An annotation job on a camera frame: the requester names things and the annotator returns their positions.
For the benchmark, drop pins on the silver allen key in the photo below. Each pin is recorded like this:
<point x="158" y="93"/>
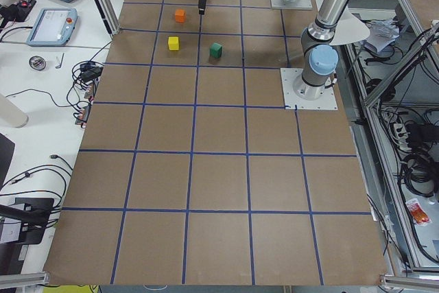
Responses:
<point x="59" y="61"/>

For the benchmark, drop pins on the white power strip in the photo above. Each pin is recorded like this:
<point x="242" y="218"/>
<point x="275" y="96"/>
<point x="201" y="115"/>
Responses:
<point x="400" y="136"/>

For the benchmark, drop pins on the lower teach pendant tablet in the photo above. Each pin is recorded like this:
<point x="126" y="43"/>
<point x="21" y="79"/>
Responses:
<point x="53" y="27"/>

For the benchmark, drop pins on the round metal tin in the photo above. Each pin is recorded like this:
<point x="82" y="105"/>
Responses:
<point x="37" y="63"/>

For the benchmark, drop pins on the orange wooden block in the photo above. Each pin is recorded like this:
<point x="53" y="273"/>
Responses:
<point x="180" y="15"/>

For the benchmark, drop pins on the red snack packet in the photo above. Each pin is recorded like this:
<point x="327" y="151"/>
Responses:
<point x="416" y="211"/>

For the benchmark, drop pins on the white paper cone shade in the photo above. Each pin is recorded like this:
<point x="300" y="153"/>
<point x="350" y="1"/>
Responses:
<point x="349" y="30"/>

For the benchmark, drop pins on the yellow wooden block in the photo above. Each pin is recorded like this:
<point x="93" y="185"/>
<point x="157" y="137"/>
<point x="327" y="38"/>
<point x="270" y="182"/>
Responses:
<point x="173" y="43"/>

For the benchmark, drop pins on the black monitor stand base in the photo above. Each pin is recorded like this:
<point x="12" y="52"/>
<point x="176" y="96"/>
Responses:
<point x="24" y="221"/>

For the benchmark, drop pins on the green wooden block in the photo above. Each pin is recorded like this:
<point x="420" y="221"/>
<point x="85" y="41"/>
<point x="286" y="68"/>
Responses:
<point x="215" y="50"/>

